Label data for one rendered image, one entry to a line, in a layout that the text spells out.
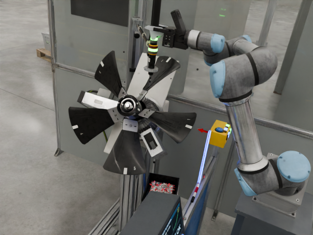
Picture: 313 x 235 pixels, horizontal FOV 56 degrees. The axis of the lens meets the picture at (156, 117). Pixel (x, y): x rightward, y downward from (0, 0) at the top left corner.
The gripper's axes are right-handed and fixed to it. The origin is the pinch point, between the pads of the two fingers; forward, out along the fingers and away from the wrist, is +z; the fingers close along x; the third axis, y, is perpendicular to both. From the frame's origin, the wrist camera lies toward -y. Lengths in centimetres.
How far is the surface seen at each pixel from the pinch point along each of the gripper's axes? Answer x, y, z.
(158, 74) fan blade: 11.6, 26.9, -2.1
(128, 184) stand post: 8, 107, 9
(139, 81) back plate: 31, 42, 18
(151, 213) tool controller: -68, 40, -37
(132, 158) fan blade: -16, 65, -4
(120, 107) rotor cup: -6.0, 43.2, 10.3
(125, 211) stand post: 8, 132, 10
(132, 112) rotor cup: -7.1, 43.1, 2.4
